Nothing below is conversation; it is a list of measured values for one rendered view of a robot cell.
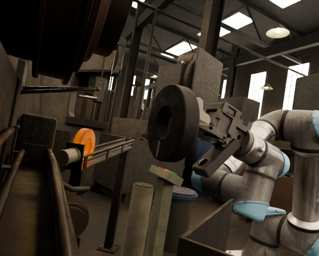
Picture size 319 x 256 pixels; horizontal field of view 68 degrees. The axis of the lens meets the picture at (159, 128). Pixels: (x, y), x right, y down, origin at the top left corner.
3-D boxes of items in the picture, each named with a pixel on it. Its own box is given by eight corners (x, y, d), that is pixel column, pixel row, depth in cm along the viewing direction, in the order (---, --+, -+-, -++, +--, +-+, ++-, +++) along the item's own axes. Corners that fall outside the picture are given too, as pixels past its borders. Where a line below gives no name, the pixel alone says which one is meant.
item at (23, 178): (7, 188, 44) (8, 184, 44) (16, 169, 61) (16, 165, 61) (50, 190, 48) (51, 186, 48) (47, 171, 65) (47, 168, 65)
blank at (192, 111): (192, 83, 40) (208, 88, 41) (154, 83, 53) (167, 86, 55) (174, 172, 41) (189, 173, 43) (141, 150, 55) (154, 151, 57)
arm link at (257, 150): (235, 161, 62) (261, 167, 54) (223, 154, 60) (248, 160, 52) (245, 134, 63) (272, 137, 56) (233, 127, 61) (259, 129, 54)
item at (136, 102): (126, 152, 1021) (136, 88, 1034) (138, 154, 1018) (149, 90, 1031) (121, 153, 934) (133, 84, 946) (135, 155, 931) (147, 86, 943)
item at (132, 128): (122, 167, 555) (130, 120, 560) (156, 178, 480) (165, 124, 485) (103, 166, 517) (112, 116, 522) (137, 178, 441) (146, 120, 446)
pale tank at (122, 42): (85, 148, 869) (107, 29, 890) (81, 146, 951) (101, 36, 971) (110, 151, 911) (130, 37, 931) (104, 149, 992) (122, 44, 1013)
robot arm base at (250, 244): (257, 252, 109) (262, 231, 109) (288, 272, 95) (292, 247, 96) (233, 252, 102) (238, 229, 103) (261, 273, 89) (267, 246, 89)
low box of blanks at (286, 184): (345, 245, 255) (353, 184, 258) (314, 253, 215) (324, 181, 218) (265, 214, 333) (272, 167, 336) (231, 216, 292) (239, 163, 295)
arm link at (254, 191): (228, 210, 66) (240, 172, 68) (269, 226, 58) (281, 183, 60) (214, 203, 61) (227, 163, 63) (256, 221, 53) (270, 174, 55)
